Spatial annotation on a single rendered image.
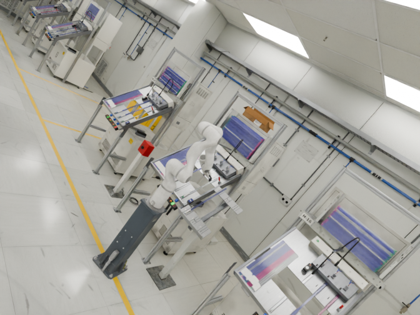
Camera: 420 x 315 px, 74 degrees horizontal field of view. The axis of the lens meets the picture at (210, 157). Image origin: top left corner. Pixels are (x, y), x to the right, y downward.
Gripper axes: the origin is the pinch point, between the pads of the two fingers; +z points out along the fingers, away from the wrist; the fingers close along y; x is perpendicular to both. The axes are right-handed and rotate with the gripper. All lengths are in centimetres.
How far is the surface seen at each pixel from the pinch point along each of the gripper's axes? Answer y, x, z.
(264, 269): -98, 15, 8
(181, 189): 9.6, 26.4, 6.2
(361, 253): -136, -50, 1
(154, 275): -30, 91, 47
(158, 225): 23, 62, 61
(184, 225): -4, 41, 47
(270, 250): -89, 0, 11
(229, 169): -1.1, -26.5, 9.0
